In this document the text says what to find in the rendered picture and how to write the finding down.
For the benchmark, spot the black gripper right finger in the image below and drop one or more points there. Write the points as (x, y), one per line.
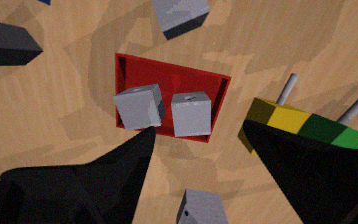
(318, 179)

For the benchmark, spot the green block with grey pin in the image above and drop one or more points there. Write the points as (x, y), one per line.
(322, 129)

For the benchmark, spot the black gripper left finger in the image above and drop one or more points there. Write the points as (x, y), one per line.
(109, 186)

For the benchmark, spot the blue open bin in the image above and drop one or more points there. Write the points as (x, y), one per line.
(45, 1)

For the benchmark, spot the red tray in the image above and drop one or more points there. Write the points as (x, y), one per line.
(132, 71)

